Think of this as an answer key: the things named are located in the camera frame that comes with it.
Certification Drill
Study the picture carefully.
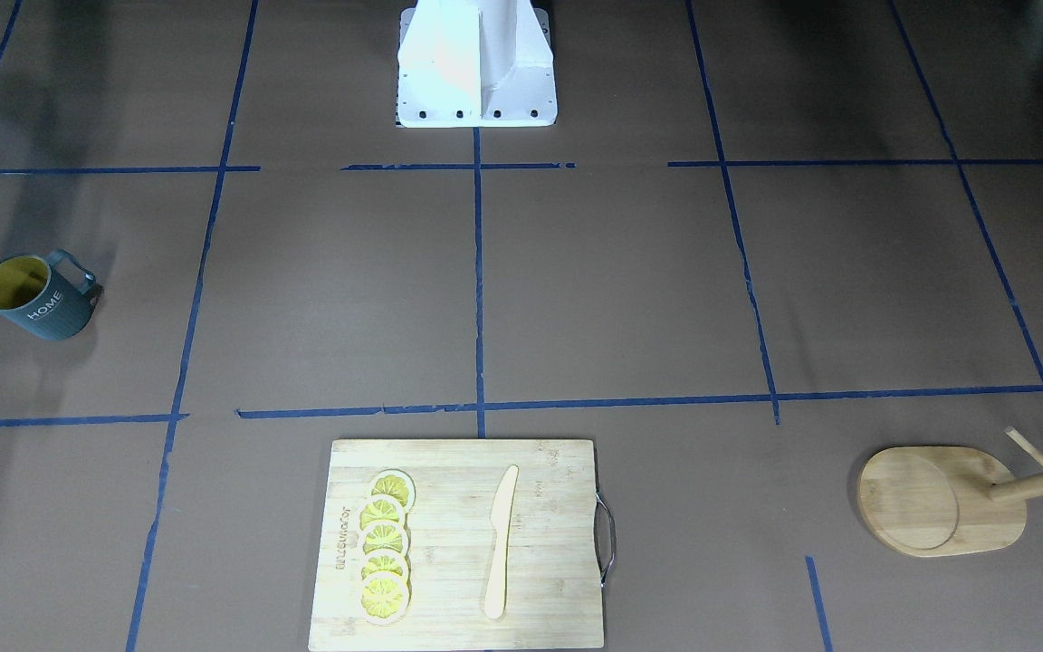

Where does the dark teal mug yellow inside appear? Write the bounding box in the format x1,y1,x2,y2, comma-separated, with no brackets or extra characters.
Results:
0,249,103,341

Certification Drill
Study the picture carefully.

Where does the wooden cup rack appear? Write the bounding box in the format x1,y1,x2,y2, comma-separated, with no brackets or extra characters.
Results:
854,427,1043,558

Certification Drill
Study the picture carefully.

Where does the lemon slice one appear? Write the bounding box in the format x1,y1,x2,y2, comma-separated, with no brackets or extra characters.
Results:
369,469,416,512

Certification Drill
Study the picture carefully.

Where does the lemon slice two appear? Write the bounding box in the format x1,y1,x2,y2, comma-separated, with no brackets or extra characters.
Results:
359,493,407,530

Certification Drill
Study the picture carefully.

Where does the lemon slice three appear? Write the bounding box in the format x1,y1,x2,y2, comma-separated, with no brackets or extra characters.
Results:
359,520,410,556

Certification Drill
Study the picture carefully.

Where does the lemon slice four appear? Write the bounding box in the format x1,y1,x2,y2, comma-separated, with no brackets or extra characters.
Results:
360,549,411,583

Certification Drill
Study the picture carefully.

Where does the yellow plastic knife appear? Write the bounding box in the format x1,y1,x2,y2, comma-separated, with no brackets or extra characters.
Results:
482,464,519,620

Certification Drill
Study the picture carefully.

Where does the bamboo cutting board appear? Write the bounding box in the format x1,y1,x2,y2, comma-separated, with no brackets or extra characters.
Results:
308,440,606,651

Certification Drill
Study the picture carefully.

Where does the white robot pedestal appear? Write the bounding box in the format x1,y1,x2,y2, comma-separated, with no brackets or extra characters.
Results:
395,1,559,129

